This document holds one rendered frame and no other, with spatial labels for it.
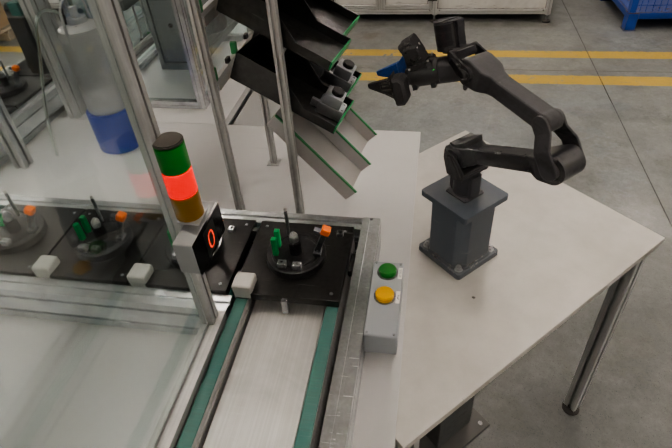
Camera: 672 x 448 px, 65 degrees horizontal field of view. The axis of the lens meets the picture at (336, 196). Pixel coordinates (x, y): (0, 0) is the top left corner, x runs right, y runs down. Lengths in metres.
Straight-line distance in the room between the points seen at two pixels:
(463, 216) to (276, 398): 0.55
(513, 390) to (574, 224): 0.86
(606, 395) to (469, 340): 1.13
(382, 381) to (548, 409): 1.13
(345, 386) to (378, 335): 0.13
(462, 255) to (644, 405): 1.20
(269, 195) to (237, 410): 0.73
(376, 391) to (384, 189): 0.67
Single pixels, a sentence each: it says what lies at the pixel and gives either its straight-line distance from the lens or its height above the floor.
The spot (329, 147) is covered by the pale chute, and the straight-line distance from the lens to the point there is 1.41.
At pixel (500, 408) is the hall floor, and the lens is 2.16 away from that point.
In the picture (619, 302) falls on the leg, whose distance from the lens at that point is 1.73.
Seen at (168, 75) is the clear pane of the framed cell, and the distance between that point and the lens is 2.15.
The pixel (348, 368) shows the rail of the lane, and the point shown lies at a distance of 1.06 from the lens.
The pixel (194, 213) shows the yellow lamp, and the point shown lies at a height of 1.28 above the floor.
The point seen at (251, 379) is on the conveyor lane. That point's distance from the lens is 1.12.
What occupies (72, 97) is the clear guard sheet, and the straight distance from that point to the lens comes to 0.74.
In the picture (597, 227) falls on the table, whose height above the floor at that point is 0.86.
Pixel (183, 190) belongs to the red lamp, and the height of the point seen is 1.33.
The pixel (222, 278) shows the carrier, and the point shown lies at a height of 0.97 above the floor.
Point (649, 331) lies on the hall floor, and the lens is 2.55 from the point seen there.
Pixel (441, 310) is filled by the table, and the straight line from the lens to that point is 1.28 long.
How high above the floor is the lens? 1.85
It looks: 39 degrees down
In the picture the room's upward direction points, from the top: 5 degrees counter-clockwise
